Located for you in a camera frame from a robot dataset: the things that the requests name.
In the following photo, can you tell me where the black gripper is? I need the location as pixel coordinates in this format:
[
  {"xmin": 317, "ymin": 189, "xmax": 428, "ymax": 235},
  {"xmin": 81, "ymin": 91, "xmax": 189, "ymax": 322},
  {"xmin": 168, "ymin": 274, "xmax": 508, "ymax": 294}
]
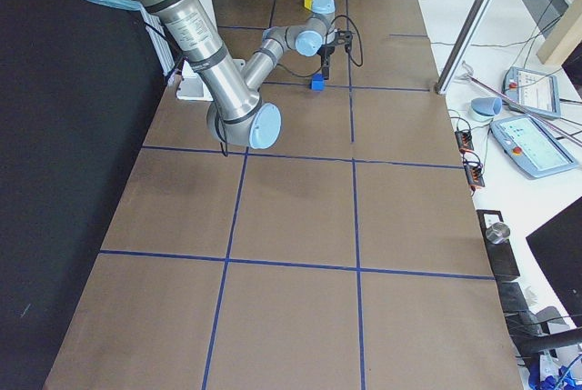
[{"xmin": 317, "ymin": 45, "xmax": 334, "ymax": 79}]

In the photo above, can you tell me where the blue block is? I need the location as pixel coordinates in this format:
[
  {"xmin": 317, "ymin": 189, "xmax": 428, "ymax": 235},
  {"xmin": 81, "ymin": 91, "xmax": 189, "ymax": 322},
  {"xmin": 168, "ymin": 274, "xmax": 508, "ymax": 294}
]
[{"xmin": 310, "ymin": 74, "xmax": 326, "ymax": 91}]

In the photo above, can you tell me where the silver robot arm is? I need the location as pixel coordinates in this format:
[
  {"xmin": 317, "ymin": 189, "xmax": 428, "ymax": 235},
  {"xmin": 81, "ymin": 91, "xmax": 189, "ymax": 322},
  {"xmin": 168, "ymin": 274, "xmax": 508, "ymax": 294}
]
[{"xmin": 86, "ymin": 0, "xmax": 336, "ymax": 149}]

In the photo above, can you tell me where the orange black connector board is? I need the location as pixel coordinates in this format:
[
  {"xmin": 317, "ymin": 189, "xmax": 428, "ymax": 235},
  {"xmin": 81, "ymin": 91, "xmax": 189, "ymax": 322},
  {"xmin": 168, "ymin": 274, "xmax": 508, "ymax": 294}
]
[{"xmin": 455, "ymin": 129, "xmax": 474, "ymax": 154}]

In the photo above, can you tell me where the near teach pendant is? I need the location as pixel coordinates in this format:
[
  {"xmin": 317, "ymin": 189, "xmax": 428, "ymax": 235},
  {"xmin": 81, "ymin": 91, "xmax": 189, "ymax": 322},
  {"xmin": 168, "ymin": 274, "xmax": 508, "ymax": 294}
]
[{"xmin": 490, "ymin": 115, "xmax": 578, "ymax": 179}]

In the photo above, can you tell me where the teach pendant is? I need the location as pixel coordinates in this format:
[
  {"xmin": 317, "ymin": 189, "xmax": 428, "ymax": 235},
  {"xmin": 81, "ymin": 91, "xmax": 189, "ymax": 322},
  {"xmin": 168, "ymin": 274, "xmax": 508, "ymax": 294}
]
[
  {"xmin": 490, "ymin": 115, "xmax": 578, "ymax": 179},
  {"xmin": 503, "ymin": 66, "xmax": 561, "ymax": 119}
]

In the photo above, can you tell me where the far teach pendant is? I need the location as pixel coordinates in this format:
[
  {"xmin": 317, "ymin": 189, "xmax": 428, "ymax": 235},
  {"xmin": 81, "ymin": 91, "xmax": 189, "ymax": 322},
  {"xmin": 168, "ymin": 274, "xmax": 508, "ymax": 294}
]
[{"xmin": 503, "ymin": 66, "xmax": 561, "ymax": 119}]

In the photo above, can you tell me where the metal cylinder weight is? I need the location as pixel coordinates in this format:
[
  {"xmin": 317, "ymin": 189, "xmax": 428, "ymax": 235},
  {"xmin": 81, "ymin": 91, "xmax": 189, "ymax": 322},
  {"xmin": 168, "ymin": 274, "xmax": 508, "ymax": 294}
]
[{"xmin": 485, "ymin": 222, "xmax": 510, "ymax": 245}]

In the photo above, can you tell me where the black box on table edge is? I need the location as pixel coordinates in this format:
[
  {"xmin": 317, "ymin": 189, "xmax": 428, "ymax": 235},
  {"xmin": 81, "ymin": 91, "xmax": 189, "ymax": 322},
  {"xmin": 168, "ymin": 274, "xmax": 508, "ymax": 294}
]
[{"xmin": 477, "ymin": 209, "xmax": 520, "ymax": 282}]

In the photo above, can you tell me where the black monitor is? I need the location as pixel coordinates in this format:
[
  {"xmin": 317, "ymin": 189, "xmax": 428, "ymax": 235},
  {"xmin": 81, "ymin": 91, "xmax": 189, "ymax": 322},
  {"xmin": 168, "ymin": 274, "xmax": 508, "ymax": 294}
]
[{"xmin": 527, "ymin": 199, "xmax": 582, "ymax": 326}]

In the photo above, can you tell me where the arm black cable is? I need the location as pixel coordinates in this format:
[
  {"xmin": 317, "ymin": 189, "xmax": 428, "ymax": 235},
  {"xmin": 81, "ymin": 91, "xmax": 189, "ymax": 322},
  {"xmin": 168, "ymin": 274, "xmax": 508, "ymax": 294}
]
[{"xmin": 216, "ymin": 15, "xmax": 365, "ymax": 157}]

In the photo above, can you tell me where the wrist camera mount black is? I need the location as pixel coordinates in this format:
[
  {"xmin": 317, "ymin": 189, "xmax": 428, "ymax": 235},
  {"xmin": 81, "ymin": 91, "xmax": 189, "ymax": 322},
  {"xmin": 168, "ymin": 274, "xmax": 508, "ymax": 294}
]
[{"xmin": 334, "ymin": 30, "xmax": 353, "ymax": 52}]

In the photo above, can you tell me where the aluminium frame post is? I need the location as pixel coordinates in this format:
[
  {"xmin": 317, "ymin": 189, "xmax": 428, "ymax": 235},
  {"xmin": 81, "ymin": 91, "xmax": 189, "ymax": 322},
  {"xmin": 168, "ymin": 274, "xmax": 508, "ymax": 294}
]
[{"xmin": 435, "ymin": 0, "xmax": 493, "ymax": 95}]

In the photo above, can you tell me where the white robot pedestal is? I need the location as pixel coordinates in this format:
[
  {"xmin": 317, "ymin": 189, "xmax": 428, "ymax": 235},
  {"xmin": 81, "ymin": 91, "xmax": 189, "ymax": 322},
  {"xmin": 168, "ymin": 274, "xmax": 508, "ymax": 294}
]
[{"xmin": 168, "ymin": 0, "xmax": 247, "ymax": 105}]

